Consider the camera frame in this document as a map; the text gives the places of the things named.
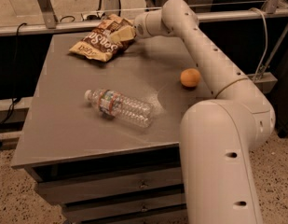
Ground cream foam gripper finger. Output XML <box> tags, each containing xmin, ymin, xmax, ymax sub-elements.
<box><xmin>109</xmin><ymin>25</ymin><xmax>135</xmax><ymax>44</ymax></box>

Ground brown chip bag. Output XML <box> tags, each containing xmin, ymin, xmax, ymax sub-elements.
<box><xmin>69</xmin><ymin>14</ymin><xmax>134</xmax><ymax>63</ymax></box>

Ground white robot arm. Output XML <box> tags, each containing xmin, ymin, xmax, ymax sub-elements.
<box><xmin>133</xmin><ymin>0</ymin><xmax>275</xmax><ymax>224</ymax></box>

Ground white power strip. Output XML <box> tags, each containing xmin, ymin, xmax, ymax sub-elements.
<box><xmin>81</xmin><ymin>13</ymin><xmax>105</xmax><ymax>21</ymax></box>

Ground clear plastic water bottle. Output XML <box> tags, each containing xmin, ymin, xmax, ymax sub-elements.
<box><xmin>84</xmin><ymin>89</ymin><xmax>153</xmax><ymax>128</ymax></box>

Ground orange fruit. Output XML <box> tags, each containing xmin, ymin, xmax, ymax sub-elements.
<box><xmin>180</xmin><ymin>68</ymin><xmax>201</xmax><ymax>88</ymax></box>

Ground grey drawer cabinet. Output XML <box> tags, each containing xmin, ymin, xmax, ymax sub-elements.
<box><xmin>11</xmin><ymin>34</ymin><xmax>212</xmax><ymax>224</ymax></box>

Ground metal guard rail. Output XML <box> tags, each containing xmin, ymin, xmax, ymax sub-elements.
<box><xmin>0</xmin><ymin>0</ymin><xmax>288</xmax><ymax>36</ymax></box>

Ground white cable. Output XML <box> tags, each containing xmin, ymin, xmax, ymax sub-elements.
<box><xmin>249</xmin><ymin>7</ymin><xmax>268</xmax><ymax>82</ymax></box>

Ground black cable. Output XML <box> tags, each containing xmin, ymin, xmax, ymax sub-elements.
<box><xmin>0</xmin><ymin>22</ymin><xmax>28</xmax><ymax>127</ymax></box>

